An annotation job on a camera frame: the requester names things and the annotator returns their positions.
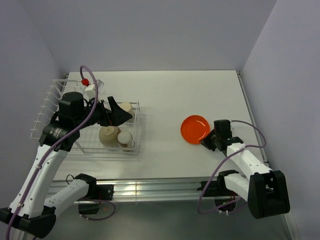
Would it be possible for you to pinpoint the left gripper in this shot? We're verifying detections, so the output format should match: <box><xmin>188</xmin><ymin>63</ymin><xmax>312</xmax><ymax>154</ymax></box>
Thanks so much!
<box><xmin>74</xmin><ymin>96</ymin><xmax>132</xmax><ymax>130</ymax></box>

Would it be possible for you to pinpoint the steel cup brown base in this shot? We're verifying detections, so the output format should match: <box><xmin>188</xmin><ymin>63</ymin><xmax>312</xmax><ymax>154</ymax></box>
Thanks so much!
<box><xmin>117</xmin><ymin>131</ymin><xmax>134</xmax><ymax>151</ymax></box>
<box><xmin>119</xmin><ymin>102</ymin><xmax>135</xmax><ymax>119</ymax></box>

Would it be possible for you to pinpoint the orange plate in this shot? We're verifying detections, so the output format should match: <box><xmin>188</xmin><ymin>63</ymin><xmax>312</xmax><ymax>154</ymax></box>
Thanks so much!
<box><xmin>180</xmin><ymin>115</ymin><xmax>211</xmax><ymax>145</ymax></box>

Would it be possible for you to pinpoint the white ceramic bowl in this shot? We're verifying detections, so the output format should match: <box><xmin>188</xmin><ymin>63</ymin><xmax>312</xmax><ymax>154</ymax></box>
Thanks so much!
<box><xmin>98</xmin><ymin>126</ymin><xmax>121</xmax><ymax>147</ymax></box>

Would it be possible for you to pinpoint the clear glass tumbler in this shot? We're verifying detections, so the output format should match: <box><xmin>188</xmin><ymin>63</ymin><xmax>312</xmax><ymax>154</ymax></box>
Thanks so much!
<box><xmin>93</xmin><ymin>79</ymin><xmax>104</xmax><ymax>92</ymax></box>

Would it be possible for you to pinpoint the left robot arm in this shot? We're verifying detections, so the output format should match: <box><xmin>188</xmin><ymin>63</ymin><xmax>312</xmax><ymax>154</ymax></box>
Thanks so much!
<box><xmin>0</xmin><ymin>91</ymin><xmax>132</xmax><ymax>239</ymax></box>

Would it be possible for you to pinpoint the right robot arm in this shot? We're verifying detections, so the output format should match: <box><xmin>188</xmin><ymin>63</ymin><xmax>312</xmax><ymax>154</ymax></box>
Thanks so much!
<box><xmin>198</xmin><ymin>119</ymin><xmax>291</xmax><ymax>219</ymax></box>

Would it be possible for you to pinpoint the white wire dish rack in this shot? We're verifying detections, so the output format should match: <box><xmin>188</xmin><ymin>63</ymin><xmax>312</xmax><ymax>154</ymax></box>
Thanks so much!
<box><xmin>30</xmin><ymin>79</ymin><xmax>140</xmax><ymax>156</ymax></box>

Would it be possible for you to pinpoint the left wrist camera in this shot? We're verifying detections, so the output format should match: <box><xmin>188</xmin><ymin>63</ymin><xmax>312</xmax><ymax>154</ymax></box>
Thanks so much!
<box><xmin>81</xmin><ymin>78</ymin><xmax>96</xmax><ymax>100</ymax></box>

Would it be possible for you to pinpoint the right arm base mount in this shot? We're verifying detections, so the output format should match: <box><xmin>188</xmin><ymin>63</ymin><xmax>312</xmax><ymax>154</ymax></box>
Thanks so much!
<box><xmin>196</xmin><ymin>180</ymin><xmax>222</xmax><ymax>197</ymax></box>

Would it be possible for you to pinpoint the aluminium mounting rail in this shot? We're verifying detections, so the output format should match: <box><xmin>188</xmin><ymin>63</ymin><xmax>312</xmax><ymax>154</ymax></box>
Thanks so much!
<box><xmin>47</xmin><ymin>176</ymin><xmax>251</xmax><ymax>205</ymax></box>

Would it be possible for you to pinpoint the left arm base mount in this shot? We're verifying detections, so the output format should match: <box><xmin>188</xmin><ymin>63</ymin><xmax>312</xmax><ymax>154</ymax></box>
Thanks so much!
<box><xmin>93</xmin><ymin>184</ymin><xmax>114</xmax><ymax>201</ymax></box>

